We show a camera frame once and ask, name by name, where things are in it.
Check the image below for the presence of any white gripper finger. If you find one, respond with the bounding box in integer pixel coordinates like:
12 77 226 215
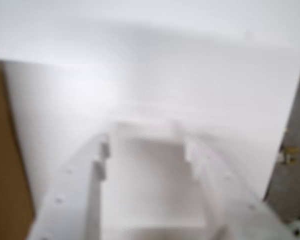
26 121 112 240
173 121 295 240

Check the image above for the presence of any brown cardboard box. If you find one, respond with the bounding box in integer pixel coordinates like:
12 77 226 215
0 57 36 240

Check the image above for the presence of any small yellowish metal fitting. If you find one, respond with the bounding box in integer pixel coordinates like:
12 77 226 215
277 144 300 166

